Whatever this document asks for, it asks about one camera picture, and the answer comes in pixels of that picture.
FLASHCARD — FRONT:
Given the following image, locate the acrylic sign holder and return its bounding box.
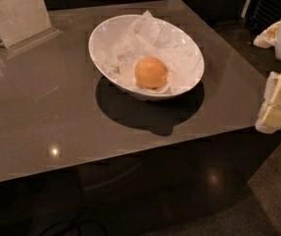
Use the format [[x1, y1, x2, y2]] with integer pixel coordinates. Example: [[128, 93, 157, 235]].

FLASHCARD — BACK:
[[0, 0, 59, 51]]

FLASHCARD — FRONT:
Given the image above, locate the white ceramic bowl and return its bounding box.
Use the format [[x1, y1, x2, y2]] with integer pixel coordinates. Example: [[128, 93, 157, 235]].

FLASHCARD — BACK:
[[87, 14, 205, 102]]

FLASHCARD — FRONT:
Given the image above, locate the black cable on floor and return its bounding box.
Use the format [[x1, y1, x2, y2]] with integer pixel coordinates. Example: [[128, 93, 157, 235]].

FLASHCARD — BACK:
[[36, 200, 109, 236]]

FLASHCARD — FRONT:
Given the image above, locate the orange fruit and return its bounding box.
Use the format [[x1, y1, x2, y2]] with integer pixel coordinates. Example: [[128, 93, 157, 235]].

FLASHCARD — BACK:
[[135, 56, 168, 89]]

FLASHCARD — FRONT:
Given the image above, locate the crumpled white paper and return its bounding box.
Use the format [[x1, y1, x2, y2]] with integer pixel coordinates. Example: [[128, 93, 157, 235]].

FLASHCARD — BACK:
[[95, 10, 203, 95]]

